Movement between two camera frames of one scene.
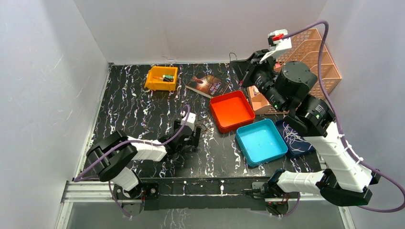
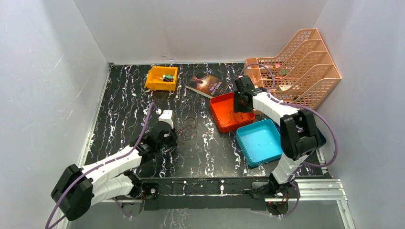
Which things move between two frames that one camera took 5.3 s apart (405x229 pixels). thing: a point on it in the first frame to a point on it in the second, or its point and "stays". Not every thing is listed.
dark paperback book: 207,85 stays
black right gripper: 241,67 to 237,107
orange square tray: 231,110 stays
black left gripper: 188,137 to 171,137
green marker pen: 168,76 stays
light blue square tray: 260,142 stays
